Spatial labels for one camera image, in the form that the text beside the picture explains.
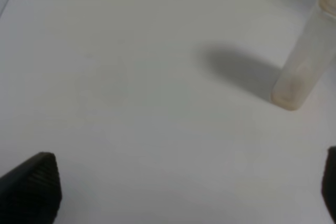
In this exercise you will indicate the clear bottle with pink label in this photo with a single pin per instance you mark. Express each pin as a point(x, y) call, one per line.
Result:
point(313, 51)

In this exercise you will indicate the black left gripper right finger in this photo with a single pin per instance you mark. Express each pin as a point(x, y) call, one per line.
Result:
point(329, 183)

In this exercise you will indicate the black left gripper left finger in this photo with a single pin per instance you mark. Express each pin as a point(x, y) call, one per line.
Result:
point(31, 192)

